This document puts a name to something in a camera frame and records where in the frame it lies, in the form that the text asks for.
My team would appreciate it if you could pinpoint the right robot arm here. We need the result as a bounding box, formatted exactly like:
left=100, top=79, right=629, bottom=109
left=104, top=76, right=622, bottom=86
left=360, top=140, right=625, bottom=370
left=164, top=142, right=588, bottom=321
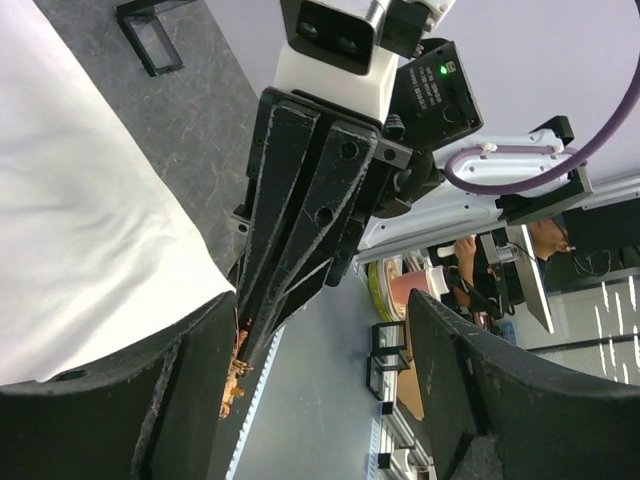
left=236, top=39, right=639, bottom=362

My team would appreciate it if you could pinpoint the white t-shirt with flower print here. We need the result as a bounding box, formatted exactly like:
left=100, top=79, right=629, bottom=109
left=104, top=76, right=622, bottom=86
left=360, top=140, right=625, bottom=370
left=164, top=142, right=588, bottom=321
left=1, top=1, right=231, bottom=385

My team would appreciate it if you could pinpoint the seated person in background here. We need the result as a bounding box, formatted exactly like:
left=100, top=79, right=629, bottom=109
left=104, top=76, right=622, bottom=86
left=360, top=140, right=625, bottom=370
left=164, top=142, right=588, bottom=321
left=442, top=214, right=571, bottom=315

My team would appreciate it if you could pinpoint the red glitter brooch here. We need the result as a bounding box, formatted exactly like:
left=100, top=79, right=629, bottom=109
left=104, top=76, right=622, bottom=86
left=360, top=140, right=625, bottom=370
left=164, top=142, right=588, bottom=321
left=218, top=328, right=254, bottom=419

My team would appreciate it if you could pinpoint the small black frame stand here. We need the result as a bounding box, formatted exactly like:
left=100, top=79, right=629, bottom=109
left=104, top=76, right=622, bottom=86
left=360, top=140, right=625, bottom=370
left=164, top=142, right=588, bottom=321
left=115, top=0, right=192, bottom=77

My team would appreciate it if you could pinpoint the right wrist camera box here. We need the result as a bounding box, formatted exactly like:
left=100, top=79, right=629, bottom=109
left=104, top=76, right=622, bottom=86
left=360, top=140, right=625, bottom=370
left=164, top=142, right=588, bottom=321
left=273, top=0, right=455, bottom=123

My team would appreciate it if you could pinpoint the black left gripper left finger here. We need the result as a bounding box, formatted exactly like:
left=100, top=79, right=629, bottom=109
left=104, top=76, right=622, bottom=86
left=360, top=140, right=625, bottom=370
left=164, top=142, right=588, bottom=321
left=1, top=293, right=236, bottom=479

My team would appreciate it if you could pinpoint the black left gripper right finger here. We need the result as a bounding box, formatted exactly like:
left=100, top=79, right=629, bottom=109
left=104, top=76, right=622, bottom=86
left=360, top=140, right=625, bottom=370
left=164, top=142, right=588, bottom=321
left=408, top=290, right=639, bottom=479

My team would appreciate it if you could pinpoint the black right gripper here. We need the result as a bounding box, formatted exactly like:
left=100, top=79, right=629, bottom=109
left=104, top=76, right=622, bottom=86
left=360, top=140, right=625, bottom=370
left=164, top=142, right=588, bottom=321
left=238, top=39, right=482, bottom=363

